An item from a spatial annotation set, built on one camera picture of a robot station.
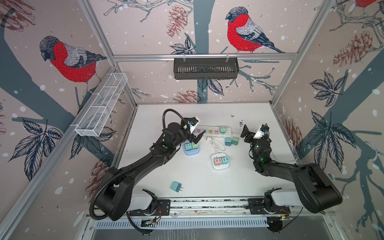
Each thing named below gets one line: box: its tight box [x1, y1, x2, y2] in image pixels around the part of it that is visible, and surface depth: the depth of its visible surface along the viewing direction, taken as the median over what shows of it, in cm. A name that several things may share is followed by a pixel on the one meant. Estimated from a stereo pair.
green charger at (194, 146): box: [191, 142, 199, 149], surface depth 92 cm
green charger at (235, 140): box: [231, 136, 239, 146], surface depth 98 cm
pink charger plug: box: [214, 158, 222, 166], surface depth 85 cm
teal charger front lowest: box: [170, 181, 183, 193], surface depth 81 cm
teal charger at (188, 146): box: [185, 143, 192, 151], surface depth 91 cm
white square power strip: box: [211, 152, 230, 170], surface depth 87 cm
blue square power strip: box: [183, 141, 200, 156], surface depth 94 cm
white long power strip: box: [193, 125, 232, 138], surface depth 102 cm
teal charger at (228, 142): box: [225, 138, 232, 147], surface depth 99 cm
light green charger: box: [219, 126, 227, 135], surface depth 101 cm
